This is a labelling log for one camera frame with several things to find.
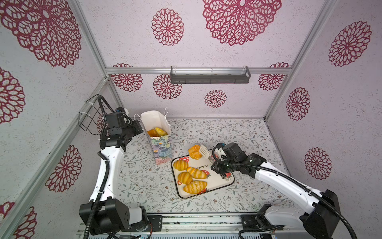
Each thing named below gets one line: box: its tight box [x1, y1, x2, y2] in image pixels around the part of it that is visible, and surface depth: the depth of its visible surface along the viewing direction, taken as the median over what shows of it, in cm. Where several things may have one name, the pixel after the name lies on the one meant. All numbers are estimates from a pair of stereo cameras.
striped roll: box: [186, 166, 207, 180], surface depth 89 cm
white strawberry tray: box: [171, 153, 235, 199], surface depth 89 cm
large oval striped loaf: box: [183, 180, 208, 195], surface depth 83 cm
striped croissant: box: [154, 126, 168, 137], surface depth 96 cm
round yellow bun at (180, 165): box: [173, 159, 189, 172], surface depth 92 cm
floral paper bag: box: [133, 107, 173, 166], surface depth 90 cm
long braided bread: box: [147, 128, 159, 137], surface depth 100 cm
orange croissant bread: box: [188, 144, 203, 160], surface depth 88 cm
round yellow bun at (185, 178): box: [177, 171, 193, 185], surface depth 87 cm
